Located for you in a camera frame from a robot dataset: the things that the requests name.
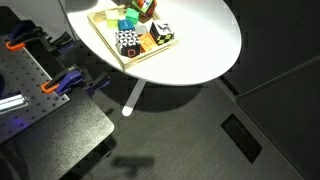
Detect dark grey platform top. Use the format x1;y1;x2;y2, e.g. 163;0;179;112
0;87;116;180

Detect orange block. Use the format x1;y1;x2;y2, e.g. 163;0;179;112
138;32;158;54

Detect pale yellow-green block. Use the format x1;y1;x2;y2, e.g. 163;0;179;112
104;9;121;29

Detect small grey block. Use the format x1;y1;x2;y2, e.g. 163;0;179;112
134;24;149;37

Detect black white green checkered cube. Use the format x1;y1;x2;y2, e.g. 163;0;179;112
149;20;176;47

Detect dark floor hatch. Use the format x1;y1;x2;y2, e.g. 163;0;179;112
220;113;264;165

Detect green block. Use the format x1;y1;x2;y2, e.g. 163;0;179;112
125;7;140;26

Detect wooden tray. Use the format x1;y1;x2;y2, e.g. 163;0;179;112
86;3;180;72

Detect blue block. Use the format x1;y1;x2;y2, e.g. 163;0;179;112
117;19;136;32

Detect black white triangle pattern cube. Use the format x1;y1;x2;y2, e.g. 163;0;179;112
114;29;142;59

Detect multicolour orange green cube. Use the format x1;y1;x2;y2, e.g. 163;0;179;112
131;0;158;18

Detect white table base leg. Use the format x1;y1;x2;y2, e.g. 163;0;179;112
121;78;147;118

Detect aluminium extrusion rail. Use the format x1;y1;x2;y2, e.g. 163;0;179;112
0;93;30;116

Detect black perforated breadboard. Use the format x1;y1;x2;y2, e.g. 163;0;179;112
0;34;72;146

